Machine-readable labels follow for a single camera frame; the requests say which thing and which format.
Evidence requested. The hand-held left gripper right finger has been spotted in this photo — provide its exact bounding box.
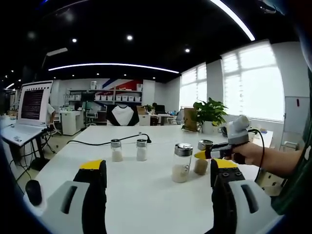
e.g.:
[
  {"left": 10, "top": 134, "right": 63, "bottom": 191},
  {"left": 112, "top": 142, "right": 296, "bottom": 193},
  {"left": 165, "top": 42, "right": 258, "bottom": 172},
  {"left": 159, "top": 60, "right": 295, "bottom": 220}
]
[{"left": 210, "top": 158, "right": 280, "bottom": 234}]

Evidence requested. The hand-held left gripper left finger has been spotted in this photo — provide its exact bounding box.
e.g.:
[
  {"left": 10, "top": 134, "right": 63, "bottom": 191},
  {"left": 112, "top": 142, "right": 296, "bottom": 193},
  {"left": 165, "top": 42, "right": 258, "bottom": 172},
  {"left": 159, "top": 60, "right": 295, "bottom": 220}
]
[{"left": 42, "top": 159, "right": 108, "bottom": 234}]

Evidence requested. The tall seasoning bottle brown powder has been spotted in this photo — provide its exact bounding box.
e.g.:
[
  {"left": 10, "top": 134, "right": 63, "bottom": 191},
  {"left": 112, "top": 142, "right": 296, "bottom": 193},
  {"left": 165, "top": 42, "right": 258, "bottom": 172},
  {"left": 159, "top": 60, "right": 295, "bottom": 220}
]
[{"left": 197, "top": 139, "right": 211, "bottom": 176}]

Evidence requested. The tall seasoning bottle pale powder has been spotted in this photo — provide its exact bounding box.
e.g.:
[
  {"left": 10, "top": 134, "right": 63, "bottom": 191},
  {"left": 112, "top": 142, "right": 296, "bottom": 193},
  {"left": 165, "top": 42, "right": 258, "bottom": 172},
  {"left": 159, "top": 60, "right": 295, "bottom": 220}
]
[{"left": 172, "top": 143, "right": 194, "bottom": 183}]

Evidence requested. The small glass seasoning bottle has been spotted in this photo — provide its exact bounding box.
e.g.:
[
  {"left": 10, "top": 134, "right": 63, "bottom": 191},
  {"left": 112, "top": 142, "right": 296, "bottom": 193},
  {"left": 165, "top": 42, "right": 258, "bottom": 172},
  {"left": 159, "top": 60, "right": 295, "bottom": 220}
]
[
  {"left": 136, "top": 138, "right": 148, "bottom": 162},
  {"left": 111, "top": 138, "right": 122, "bottom": 163}
]

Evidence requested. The person's right hand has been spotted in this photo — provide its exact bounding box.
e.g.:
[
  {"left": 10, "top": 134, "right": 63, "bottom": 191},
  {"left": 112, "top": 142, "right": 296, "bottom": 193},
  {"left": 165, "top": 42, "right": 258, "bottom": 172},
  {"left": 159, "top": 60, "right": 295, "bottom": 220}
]
[{"left": 230, "top": 143, "right": 269, "bottom": 169}]

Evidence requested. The potted green plant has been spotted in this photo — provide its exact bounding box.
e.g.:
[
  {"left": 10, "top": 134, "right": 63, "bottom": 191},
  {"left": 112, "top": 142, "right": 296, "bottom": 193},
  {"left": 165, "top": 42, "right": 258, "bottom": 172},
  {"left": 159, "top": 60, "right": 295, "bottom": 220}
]
[{"left": 192, "top": 97, "right": 229, "bottom": 134}]

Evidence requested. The brown cardboard box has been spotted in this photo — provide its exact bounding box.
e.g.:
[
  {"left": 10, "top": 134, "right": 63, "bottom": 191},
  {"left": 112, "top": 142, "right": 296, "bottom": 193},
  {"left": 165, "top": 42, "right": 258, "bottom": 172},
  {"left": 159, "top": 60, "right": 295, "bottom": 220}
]
[{"left": 184, "top": 107, "right": 198, "bottom": 132}]

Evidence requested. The black computer mouse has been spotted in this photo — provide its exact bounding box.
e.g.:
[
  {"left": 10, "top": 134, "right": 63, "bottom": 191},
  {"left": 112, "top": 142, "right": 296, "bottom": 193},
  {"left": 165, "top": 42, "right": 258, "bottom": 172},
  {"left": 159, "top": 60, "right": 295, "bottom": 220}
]
[{"left": 25, "top": 179, "right": 43, "bottom": 207}]

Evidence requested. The large bright window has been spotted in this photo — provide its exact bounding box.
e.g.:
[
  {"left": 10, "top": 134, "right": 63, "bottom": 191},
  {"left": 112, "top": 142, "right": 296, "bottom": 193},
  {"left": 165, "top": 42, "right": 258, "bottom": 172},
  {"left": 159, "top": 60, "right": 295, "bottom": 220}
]
[
  {"left": 179, "top": 62, "right": 207, "bottom": 110},
  {"left": 220, "top": 40, "right": 285, "bottom": 121}
]

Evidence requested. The person's dark green shirt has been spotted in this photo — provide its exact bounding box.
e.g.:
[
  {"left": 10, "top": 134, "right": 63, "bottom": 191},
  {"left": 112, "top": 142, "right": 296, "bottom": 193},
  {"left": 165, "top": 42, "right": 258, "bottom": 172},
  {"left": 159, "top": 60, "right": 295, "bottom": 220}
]
[{"left": 272, "top": 68, "right": 312, "bottom": 216}]

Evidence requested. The white low cabinet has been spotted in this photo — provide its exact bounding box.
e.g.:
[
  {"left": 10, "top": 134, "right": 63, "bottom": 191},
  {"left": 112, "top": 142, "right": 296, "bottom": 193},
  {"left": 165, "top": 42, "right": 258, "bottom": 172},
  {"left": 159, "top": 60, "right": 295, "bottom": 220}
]
[{"left": 59, "top": 111, "right": 85, "bottom": 136}]

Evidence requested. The white mesh office chair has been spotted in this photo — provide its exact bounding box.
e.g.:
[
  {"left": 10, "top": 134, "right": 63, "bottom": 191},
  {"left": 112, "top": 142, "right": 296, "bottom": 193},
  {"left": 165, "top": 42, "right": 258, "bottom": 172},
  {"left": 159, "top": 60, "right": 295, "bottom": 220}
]
[{"left": 85, "top": 107, "right": 100, "bottom": 125}]

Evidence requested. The black and white raglan shirt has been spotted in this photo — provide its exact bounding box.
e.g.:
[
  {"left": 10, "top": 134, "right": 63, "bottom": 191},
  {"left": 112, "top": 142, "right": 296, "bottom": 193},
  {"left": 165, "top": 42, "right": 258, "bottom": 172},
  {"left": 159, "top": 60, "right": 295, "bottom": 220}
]
[{"left": 106, "top": 104, "right": 140, "bottom": 127}]

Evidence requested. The long ceiling light strip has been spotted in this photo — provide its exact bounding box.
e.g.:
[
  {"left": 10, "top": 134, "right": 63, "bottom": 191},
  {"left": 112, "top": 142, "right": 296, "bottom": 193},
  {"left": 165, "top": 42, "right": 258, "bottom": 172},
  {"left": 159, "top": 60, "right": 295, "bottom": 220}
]
[
  {"left": 48, "top": 63, "right": 180, "bottom": 74},
  {"left": 209, "top": 0, "right": 256, "bottom": 41}
]

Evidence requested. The shelf with white bins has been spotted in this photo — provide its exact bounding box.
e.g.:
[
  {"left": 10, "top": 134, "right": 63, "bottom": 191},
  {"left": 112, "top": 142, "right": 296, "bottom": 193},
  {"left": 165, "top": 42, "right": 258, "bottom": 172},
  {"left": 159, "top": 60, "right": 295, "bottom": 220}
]
[{"left": 67, "top": 81, "right": 143, "bottom": 103}]

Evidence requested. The white open laptop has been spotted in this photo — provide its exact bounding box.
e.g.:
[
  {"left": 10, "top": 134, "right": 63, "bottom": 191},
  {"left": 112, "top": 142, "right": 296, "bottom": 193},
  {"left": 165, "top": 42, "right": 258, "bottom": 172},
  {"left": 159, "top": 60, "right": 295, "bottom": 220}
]
[{"left": 1, "top": 80, "right": 54, "bottom": 147}]

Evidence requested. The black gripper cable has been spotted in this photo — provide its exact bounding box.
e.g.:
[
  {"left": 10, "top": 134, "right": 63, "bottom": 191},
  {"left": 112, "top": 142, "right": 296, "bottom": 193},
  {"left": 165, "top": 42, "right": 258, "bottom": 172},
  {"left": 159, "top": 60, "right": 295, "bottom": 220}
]
[{"left": 248, "top": 129, "right": 267, "bottom": 181}]

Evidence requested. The black power cable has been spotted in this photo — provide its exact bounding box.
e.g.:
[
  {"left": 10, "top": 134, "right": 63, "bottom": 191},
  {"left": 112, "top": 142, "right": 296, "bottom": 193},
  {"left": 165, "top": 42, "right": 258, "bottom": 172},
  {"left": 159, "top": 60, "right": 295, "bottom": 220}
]
[{"left": 66, "top": 133, "right": 152, "bottom": 146}]

